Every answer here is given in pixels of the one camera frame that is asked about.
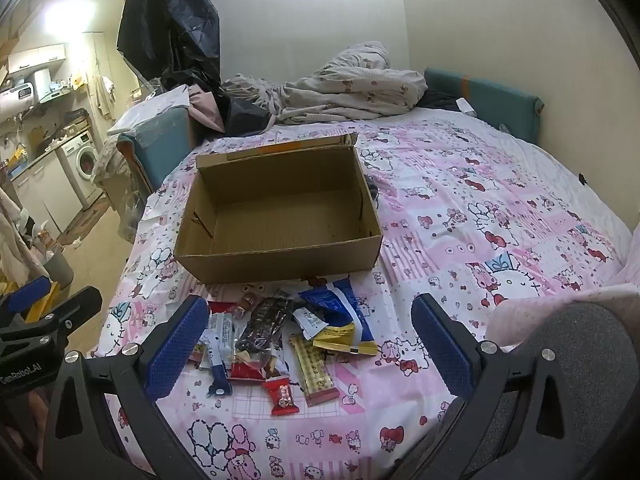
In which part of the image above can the white blue snack packet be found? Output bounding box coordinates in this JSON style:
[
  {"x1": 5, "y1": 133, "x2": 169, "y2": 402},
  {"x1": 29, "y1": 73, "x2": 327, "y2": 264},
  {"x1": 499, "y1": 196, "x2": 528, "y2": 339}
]
[{"x1": 201, "y1": 313, "x2": 233, "y2": 396}]

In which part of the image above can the blue yellow snack bag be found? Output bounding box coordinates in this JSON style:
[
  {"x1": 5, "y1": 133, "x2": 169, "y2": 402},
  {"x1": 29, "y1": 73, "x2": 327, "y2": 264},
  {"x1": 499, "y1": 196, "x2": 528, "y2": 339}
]
[{"x1": 298, "y1": 278, "x2": 378, "y2": 356}]

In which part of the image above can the dark brown snack packet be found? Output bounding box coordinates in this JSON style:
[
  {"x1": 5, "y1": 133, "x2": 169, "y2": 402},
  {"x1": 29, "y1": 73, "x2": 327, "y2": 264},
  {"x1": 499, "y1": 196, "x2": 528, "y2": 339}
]
[{"x1": 235, "y1": 297, "x2": 295, "y2": 356}]

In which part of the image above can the small red candy packet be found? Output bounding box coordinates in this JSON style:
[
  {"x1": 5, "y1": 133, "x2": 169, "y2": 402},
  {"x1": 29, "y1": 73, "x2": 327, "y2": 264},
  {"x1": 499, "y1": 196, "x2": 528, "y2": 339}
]
[{"x1": 262, "y1": 376, "x2": 299, "y2": 416}]

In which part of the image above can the checkered wafer bar packet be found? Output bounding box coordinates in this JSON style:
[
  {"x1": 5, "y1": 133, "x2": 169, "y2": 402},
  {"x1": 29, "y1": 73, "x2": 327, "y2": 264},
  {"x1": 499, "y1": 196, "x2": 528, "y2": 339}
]
[{"x1": 288, "y1": 335, "x2": 340, "y2": 406}]

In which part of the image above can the red white snack packet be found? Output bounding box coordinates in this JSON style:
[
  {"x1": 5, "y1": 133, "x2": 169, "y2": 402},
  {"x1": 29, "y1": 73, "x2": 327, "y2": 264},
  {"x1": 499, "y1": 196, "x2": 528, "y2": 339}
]
[{"x1": 230, "y1": 351, "x2": 281, "y2": 382}]

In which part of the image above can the grey trash bin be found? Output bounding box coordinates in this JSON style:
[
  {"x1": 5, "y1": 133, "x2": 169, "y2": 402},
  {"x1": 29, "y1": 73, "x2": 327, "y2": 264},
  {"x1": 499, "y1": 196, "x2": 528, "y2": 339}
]
[{"x1": 43, "y1": 250, "x2": 74, "y2": 288}]

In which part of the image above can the pink hello kitty bedsheet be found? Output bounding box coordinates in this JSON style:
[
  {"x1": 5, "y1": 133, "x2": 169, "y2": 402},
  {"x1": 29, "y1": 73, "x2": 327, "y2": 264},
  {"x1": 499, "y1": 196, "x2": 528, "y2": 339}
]
[{"x1": 96, "y1": 112, "x2": 639, "y2": 479}]

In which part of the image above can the white sachet packet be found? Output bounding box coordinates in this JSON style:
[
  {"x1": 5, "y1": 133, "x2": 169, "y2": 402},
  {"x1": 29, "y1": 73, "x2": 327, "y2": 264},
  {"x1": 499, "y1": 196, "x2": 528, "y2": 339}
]
[{"x1": 293, "y1": 307, "x2": 329, "y2": 340}]

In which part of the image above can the white washing machine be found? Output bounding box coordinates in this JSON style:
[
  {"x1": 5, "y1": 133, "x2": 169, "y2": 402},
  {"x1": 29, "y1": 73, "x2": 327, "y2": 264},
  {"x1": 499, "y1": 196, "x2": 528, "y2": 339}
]
[{"x1": 55, "y1": 129, "x2": 102, "y2": 210}]

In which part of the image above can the brown cardboard box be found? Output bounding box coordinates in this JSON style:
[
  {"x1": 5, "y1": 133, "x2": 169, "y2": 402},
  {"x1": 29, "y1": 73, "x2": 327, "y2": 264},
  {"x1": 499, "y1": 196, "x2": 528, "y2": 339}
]
[{"x1": 174, "y1": 132, "x2": 383, "y2": 285}]

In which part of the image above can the teal cushion left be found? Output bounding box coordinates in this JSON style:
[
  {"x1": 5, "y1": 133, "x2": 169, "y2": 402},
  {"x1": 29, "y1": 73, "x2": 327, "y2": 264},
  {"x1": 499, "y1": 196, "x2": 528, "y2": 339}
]
[{"x1": 116, "y1": 107, "x2": 193, "y2": 197}]

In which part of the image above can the white water heater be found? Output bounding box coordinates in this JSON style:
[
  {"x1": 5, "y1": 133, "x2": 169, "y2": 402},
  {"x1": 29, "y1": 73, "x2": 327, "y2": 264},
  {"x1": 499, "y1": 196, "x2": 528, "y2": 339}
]
[{"x1": 0, "y1": 82, "x2": 35, "y2": 122}]

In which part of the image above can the teal headboard cushion right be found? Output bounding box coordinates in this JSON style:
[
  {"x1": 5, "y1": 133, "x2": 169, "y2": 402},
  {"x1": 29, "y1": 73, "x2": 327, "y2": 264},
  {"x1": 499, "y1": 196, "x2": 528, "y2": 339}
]
[{"x1": 423, "y1": 68, "x2": 544, "y2": 144}]

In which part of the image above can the pink garment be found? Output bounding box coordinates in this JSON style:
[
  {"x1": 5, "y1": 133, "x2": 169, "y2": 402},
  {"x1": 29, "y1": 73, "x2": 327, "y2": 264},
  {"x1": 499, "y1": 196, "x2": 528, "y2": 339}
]
[{"x1": 188, "y1": 84, "x2": 226, "y2": 134}]

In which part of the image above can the crumpled floral blanket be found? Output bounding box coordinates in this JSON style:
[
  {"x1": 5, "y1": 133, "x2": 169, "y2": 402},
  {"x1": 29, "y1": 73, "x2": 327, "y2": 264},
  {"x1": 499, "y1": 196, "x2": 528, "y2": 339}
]
[{"x1": 222, "y1": 41, "x2": 427, "y2": 125}]

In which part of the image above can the black plastic bag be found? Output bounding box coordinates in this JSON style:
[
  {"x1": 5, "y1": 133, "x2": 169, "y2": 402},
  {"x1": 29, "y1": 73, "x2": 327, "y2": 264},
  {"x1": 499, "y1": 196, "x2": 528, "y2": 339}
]
[{"x1": 117, "y1": 0, "x2": 272, "y2": 136}]

